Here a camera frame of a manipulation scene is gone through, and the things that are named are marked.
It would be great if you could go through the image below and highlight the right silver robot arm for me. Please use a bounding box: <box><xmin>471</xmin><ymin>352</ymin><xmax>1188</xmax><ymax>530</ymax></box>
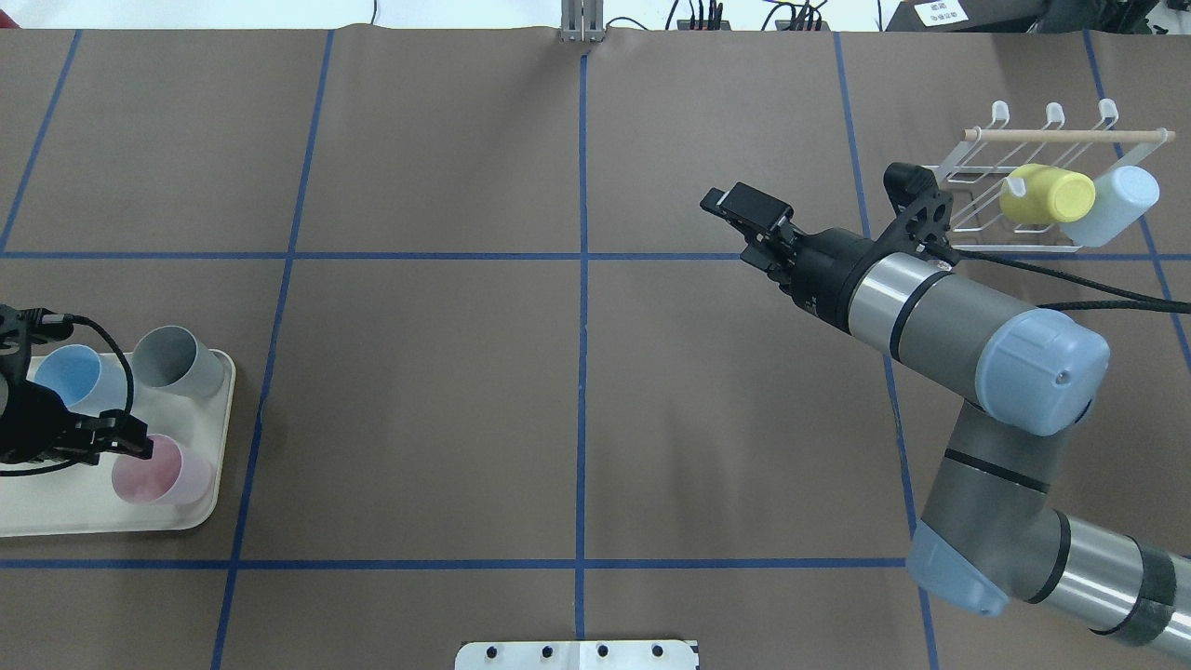
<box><xmin>699</xmin><ymin>164</ymin><xmax>1190</xmax><ymax>662</ymax></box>

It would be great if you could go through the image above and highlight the aluminium frame post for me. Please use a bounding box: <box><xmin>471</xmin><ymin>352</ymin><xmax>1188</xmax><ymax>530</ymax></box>
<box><xmin>559</xmin><ymin>0</ymin><xmax>607</xmax><ymax>43</ymax></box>

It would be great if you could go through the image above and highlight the pink plastic cup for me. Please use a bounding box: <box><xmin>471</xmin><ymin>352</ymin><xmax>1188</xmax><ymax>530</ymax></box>
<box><xmin>111</xmin><ymin>434</ymin><xmax>214</xmax><ymax>506</ymax></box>

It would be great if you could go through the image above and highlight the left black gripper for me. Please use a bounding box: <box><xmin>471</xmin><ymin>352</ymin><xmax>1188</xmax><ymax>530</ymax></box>
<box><xmin>1</xmin><ymin>382</ymin><xmax>154</xmax><ymax>465</ymax></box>

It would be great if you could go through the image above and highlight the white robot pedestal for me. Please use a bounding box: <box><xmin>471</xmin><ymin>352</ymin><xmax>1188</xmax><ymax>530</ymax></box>
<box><xmin>454</xmin><ymin>639</ymin><xmax>701</xmax><ymax>669</ymax></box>

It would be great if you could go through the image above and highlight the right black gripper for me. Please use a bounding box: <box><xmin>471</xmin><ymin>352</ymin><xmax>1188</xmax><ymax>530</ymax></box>
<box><xmin>699</xmin><ymin>182</ymin><xmax>877</xmax><ymax>331</ymax></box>

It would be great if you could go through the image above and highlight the black box with label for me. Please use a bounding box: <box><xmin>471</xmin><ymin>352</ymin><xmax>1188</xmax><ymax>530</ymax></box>
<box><xmin>884</xmin><ymin>1</ymin><xmax>1050</xmax><ymax>35</ymax></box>

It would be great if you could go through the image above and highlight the yellow plastic cup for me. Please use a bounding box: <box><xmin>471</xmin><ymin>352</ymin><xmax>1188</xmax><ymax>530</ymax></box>
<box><xmin>997</xmin><ymin>164</ymin><xmax>1096</xmax><ymax>226</ymax></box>

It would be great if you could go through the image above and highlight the white wire cup rack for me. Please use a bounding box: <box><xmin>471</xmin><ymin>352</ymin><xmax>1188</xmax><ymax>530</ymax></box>
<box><xmin>925</xmin><ymin>98</ymin><xmax>1178</xmax><ymax>253</ymax></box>

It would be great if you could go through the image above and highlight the light blue plastic cup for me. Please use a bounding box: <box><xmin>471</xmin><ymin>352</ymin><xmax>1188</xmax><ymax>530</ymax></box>
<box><xmin>1059</xmin><ymin>165</ymin><xmax>1160</xmax><ymax>248</ymax></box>

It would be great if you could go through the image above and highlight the cream plastic tray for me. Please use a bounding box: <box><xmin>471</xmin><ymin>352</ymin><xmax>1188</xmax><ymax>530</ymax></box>
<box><xmin>1</xmin><ymin>349</ymin><xmax>237</xmax><ymax>538</ymax></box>

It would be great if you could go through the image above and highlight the grey plastic cup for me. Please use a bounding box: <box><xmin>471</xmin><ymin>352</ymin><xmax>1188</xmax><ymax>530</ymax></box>
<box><xmin>130</xmin><ymin>324</ymin><xmax>225</xmax><ymax>397</ymax></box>

